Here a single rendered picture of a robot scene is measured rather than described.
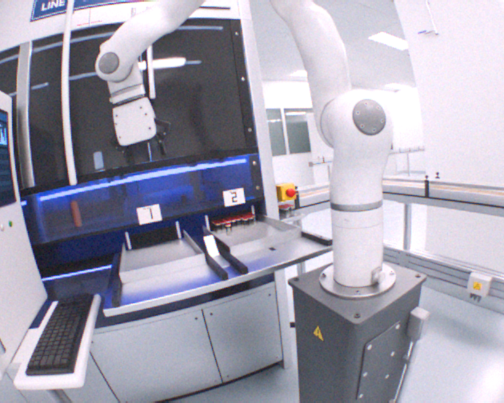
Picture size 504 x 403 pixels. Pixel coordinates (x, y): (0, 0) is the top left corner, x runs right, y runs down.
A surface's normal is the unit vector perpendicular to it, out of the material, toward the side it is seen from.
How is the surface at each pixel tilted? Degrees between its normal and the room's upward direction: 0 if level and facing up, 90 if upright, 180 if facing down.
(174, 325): 90
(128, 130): 105
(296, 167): 90
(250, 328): 90
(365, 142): 122
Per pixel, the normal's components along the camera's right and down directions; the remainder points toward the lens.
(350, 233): -0.54, 0.22
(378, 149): 0.17, 0.73
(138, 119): 0.05, 0.45
